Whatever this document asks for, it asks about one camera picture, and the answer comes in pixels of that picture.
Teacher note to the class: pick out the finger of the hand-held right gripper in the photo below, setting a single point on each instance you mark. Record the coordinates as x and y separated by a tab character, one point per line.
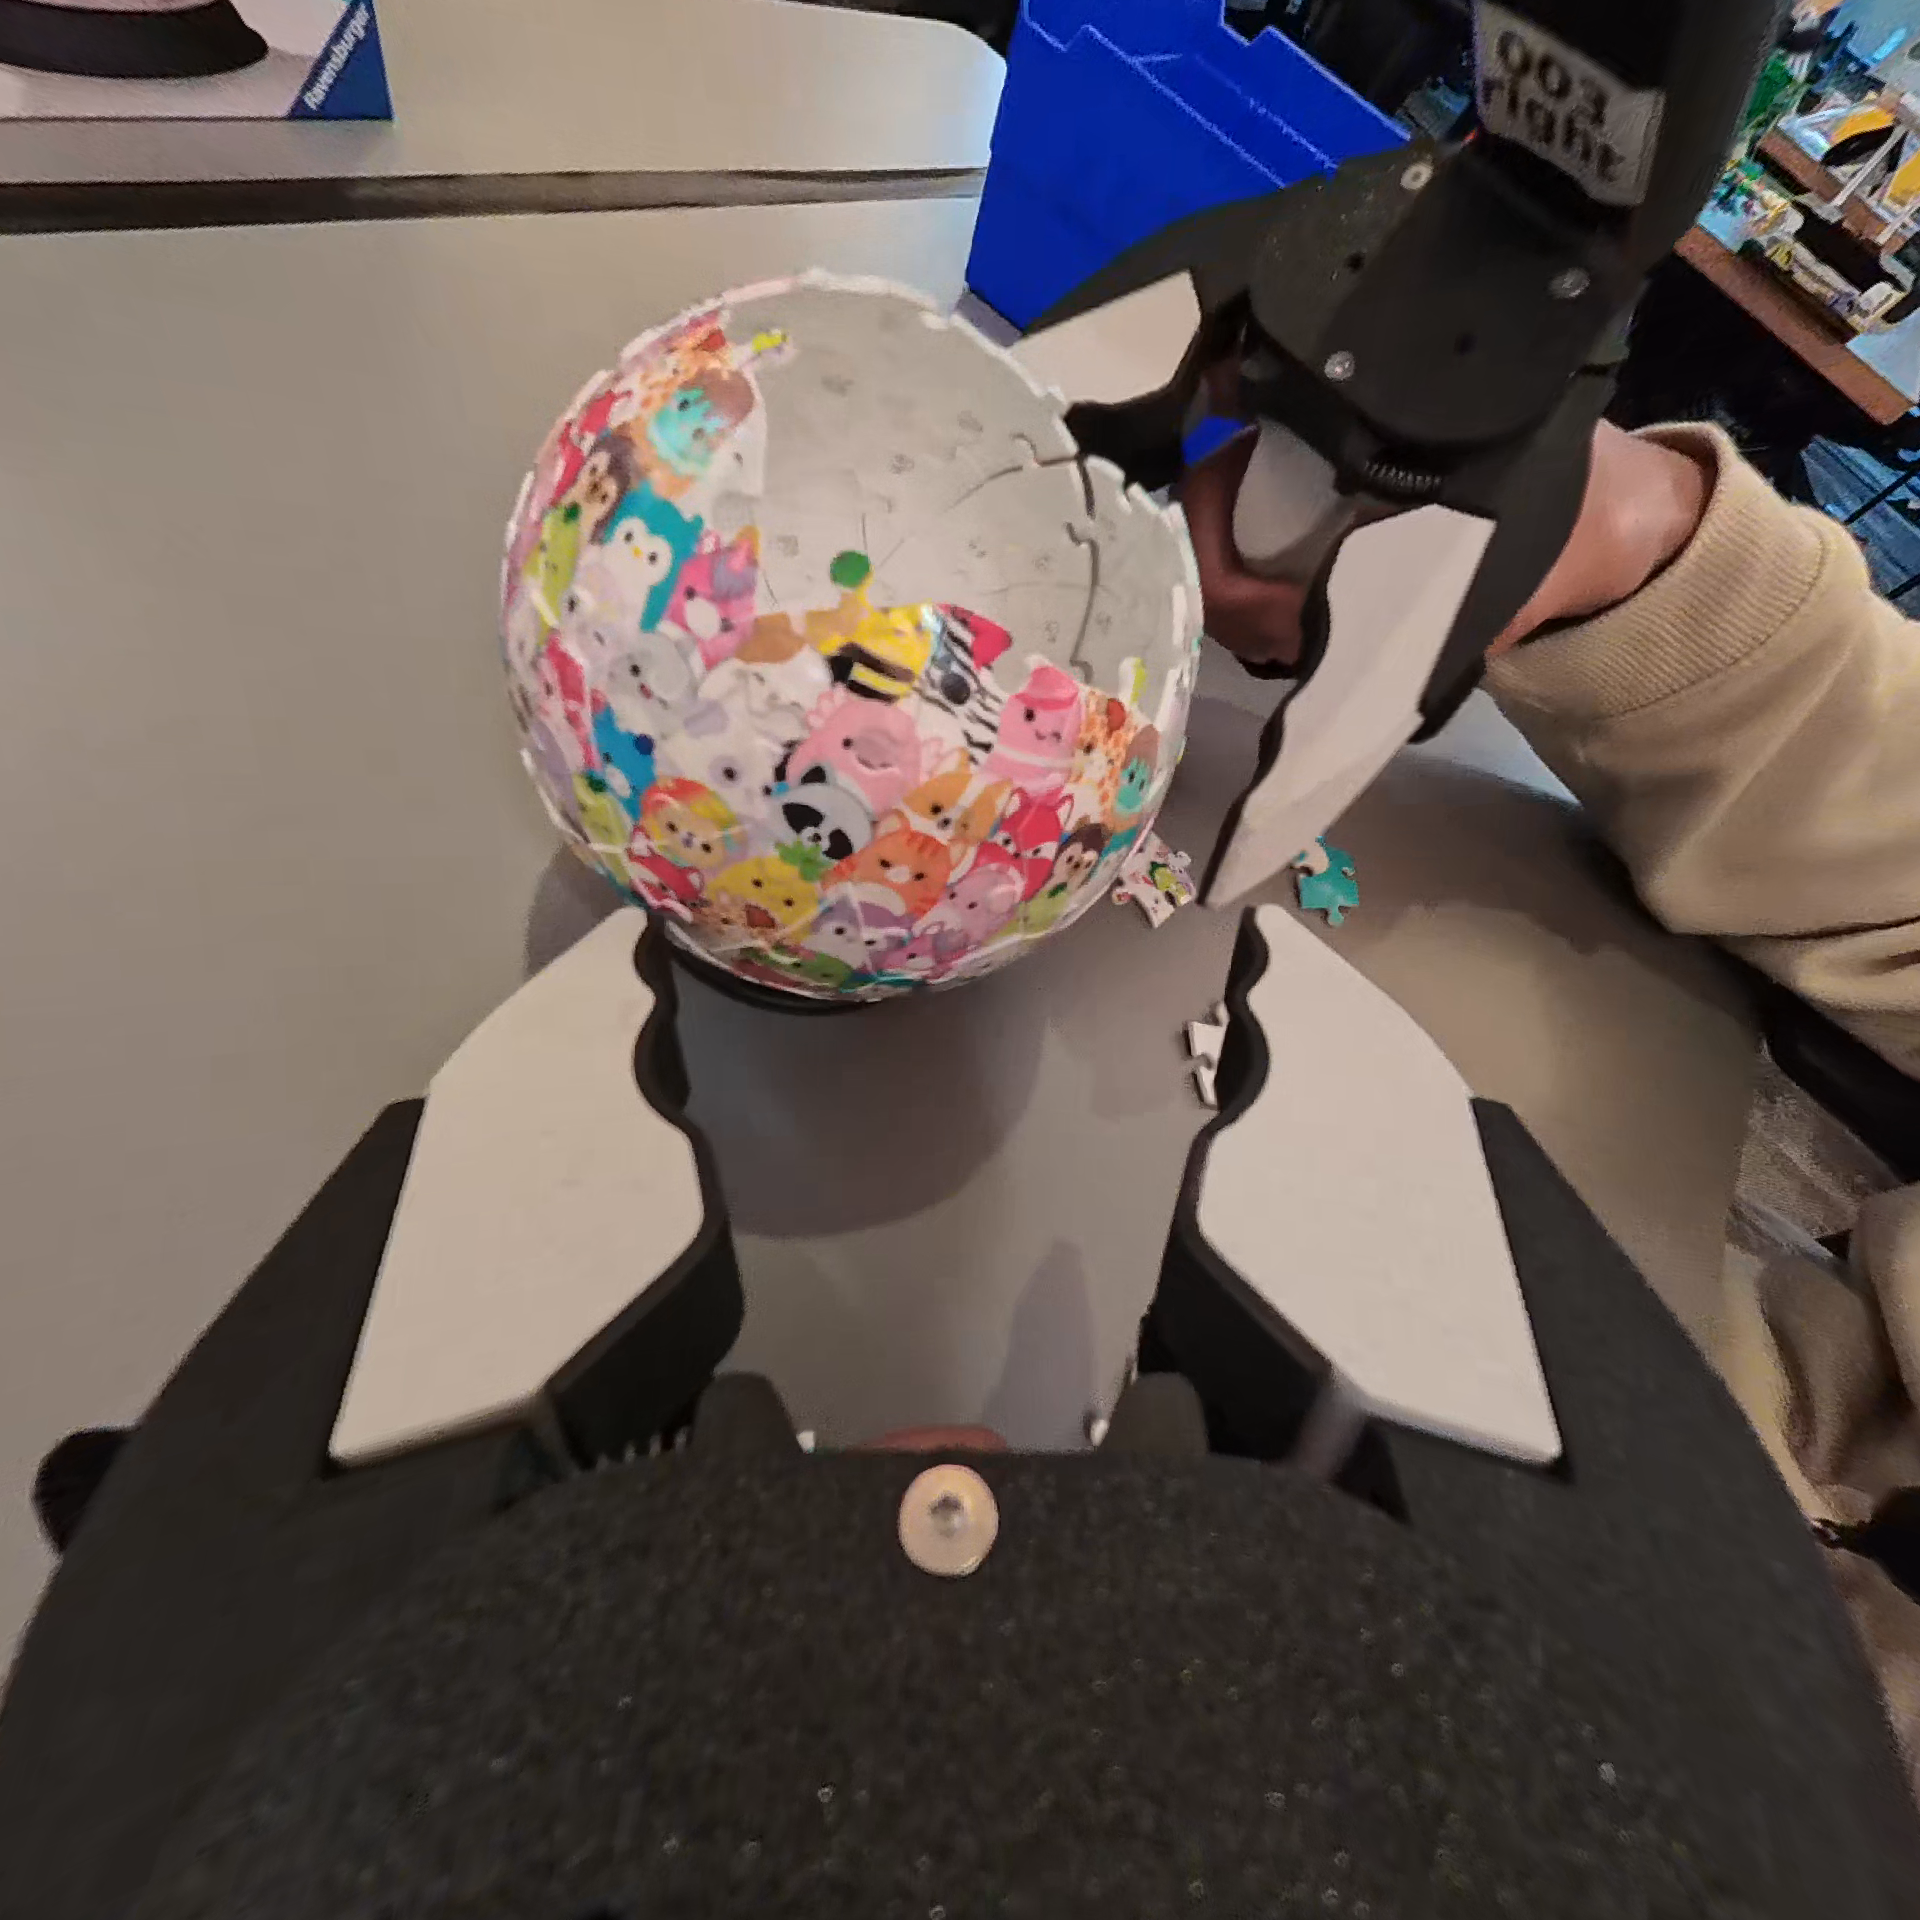
1381	645
1141	358

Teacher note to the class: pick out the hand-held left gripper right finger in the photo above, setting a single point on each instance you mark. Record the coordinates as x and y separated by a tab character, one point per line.
1381	1244

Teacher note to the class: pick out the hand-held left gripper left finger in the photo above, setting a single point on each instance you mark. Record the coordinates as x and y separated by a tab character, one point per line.
510	1230

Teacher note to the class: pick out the colourful puzzle ball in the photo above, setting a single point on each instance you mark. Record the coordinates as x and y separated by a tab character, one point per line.
930	481

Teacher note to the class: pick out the person's right forearm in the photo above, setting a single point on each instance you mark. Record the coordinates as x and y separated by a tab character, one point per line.
1769	749

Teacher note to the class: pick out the teal puzzle piece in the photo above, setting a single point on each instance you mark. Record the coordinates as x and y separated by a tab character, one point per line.
1329	885

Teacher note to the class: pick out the white puzzle piece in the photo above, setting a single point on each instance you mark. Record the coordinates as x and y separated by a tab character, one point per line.
1205	1050

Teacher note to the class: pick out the colourful puzzle piece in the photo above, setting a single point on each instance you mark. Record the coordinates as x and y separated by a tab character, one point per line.
1153	882

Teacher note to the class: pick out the black ball stand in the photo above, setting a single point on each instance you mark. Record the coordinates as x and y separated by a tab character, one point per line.
780	993

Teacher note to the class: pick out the puzzle box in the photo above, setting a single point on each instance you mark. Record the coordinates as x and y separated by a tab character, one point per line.
148	89

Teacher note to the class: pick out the person's right hand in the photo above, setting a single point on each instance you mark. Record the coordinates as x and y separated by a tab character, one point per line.
1628	509

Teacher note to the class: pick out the blue plastic bin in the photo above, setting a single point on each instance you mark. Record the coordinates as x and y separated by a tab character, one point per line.
1108	149

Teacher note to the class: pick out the wooden table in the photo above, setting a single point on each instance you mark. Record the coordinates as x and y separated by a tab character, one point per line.
1800	315

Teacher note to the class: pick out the person's beige trousers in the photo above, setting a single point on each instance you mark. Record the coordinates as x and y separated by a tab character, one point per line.
1845	1349

